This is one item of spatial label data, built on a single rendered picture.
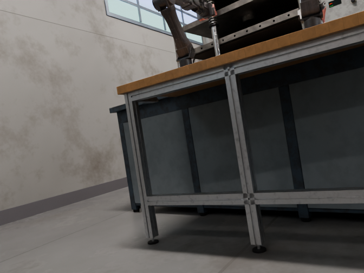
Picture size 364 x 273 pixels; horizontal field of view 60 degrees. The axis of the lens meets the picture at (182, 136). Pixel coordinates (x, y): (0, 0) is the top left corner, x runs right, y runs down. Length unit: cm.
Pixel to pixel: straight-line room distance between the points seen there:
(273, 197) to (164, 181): 103
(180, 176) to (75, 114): 190
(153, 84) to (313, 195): 81
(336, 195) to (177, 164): 111
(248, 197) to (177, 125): 86
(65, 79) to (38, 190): 120
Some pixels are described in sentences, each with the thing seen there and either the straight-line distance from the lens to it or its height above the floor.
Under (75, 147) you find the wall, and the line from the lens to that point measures 358.
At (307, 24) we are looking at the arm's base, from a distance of 138.
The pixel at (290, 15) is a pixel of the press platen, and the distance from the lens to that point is 258.
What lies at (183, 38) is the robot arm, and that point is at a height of 97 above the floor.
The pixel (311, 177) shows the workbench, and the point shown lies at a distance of 162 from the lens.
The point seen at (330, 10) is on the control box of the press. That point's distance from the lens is 256.
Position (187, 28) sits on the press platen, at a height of 150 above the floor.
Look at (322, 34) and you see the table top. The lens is 118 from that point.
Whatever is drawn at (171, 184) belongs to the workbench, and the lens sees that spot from 211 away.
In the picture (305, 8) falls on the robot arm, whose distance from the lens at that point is 141.
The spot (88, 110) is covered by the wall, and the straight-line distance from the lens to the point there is 376.
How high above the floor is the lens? 50
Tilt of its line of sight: level
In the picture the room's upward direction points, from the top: 9 degrees counter-clockwise
